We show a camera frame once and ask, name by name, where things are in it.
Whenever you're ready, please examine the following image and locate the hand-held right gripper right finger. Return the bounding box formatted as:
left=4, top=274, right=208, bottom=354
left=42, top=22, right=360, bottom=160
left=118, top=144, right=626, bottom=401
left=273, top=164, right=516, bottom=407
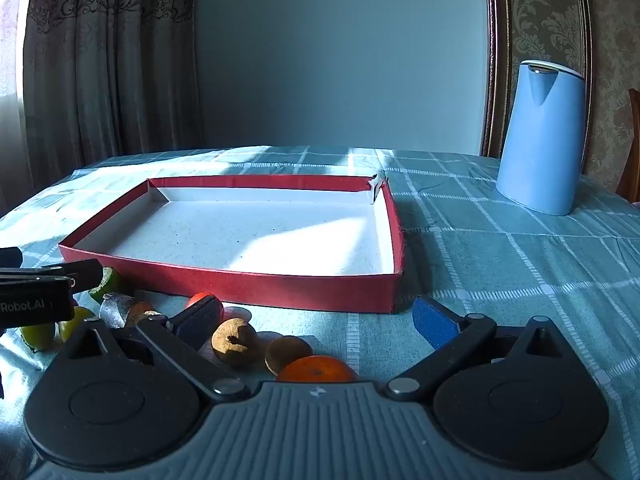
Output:
left=387, top=297, right=576, bottom=402

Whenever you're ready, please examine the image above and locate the wooden chair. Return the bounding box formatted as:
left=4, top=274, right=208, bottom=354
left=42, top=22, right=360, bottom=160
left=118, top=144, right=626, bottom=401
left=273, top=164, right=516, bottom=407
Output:
left=616, top=89, right=640, bottom=203

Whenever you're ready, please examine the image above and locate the blue electric kettle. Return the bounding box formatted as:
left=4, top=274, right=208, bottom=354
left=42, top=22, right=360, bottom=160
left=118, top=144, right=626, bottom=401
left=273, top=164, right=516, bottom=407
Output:
left=496, top=59, right=587, bottom=217

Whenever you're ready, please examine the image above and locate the orange tangerine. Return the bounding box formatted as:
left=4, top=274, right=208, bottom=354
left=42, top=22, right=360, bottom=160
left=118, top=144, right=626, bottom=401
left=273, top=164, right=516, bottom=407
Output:
left=276, top=355, right=357, bottom=383

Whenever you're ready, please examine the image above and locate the brown ornate wall moulding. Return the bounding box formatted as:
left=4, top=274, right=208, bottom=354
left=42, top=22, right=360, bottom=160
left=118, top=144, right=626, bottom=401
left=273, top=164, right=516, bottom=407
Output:
left=479, top=0, right=601, bottom=171

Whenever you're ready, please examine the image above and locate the silvery sugarcane piece orange end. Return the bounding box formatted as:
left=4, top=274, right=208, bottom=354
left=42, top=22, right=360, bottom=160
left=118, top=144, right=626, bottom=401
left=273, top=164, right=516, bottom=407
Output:
left=100, top=294, right=161, bottom=331

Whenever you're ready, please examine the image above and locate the red shallow cardboard box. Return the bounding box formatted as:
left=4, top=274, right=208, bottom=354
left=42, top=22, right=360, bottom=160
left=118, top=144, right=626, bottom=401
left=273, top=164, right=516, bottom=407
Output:
left=58, top=174, right=403, bottom=314

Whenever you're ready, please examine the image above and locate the green tomato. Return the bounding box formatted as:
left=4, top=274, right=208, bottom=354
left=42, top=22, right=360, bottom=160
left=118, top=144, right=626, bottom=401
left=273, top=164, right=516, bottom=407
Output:
left=58, top=306, right=96, bottom=341
left=20, top=323, right=57, bottom=352

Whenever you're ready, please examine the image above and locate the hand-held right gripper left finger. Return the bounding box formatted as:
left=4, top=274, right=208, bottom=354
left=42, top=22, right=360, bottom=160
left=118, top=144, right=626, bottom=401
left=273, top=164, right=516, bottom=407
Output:
left=65, top=297, right=252, bottom=403

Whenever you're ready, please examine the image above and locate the patterned beige curtain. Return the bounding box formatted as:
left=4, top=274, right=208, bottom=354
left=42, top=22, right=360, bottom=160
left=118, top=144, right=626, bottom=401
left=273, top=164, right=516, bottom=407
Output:
left=0, top=0, right=201, bottom=201

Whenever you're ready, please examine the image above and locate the green cut sugarcane piece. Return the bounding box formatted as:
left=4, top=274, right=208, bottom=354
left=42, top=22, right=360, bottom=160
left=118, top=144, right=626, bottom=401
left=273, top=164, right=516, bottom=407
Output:
left=90, top=267, right=123, bottom=301

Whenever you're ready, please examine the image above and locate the brown longan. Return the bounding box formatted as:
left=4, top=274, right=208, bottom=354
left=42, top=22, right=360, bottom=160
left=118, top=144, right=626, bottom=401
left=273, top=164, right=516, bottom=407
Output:
left=211, top=318, right=258, bottom=368
left=264, top=336, right=313, bottom=376

